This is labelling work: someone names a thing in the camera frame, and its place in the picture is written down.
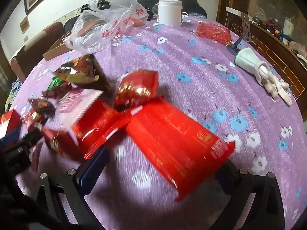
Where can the pink white snack packet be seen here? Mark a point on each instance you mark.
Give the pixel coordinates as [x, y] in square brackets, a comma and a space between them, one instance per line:
[74, 103]

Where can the red gold foil snack packet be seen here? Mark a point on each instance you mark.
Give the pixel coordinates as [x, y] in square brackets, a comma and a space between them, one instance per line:
[136, 86]

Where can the dark twisted candy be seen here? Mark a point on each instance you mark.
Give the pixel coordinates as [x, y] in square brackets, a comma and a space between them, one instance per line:
[42, 105]

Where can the patterned blanket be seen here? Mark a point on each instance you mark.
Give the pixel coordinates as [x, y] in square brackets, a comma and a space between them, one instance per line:
[13, 95]

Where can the red patterned candy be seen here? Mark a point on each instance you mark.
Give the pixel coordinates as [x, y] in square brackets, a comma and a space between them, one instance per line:
[32, 119]

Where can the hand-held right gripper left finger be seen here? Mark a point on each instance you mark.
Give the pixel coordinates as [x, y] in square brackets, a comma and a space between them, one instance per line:
[92, 172]

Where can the red shallow box lid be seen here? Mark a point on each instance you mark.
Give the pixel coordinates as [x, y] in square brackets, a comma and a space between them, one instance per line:
[8, 119]

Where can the white flat box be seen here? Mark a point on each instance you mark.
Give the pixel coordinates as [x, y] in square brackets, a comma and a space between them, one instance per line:
[233, 10]

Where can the black leather sofa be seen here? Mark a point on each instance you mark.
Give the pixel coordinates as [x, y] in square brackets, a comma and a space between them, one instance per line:
[191, 4]

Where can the cardboard box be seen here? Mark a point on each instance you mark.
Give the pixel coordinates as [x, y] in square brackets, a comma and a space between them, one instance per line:
[56, 51]

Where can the green wrapped candy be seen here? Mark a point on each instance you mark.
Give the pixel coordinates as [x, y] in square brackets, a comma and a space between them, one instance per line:
[54, 83]

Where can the clear plastic bag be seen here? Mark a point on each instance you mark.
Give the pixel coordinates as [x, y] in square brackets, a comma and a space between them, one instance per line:
[112, 28]

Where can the white plastic jar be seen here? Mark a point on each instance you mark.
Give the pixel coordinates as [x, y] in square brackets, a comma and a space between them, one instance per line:
[169, 14]

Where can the wall plaque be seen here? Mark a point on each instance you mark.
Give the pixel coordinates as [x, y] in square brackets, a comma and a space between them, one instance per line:
[24, 24]

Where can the wooden sideboard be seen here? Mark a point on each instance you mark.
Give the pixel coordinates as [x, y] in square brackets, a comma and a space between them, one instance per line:
[271, 50]

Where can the purple flowered tablecloth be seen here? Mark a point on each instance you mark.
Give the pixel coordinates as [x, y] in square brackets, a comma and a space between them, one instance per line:
[191, 88]

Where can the large bright red snack packet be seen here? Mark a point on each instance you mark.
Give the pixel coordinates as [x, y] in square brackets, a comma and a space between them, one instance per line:
[172, 143]

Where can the metal phone stand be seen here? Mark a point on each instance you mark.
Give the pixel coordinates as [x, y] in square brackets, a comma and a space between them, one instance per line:
[247, 25]

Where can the red mesh pouch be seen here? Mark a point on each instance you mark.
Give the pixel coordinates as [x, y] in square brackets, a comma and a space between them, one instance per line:
[213, 32]

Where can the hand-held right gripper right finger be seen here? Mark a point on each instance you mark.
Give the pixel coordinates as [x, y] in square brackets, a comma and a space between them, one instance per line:
[236, 179]

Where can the brown gold snack packet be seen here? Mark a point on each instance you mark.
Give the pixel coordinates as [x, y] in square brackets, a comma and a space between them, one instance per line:
[81, 69]

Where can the white work glove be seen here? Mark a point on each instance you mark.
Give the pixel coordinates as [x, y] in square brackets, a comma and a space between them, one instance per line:
[249, 58]

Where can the brown armchair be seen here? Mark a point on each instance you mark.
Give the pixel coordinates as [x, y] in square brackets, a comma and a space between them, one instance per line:
[36, 50]

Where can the dark red glossy snack packet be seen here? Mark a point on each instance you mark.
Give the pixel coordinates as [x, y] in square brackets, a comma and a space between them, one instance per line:
[56, 92]

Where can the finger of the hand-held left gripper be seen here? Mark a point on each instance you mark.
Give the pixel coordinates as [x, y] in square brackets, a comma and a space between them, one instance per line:
[31, 137]

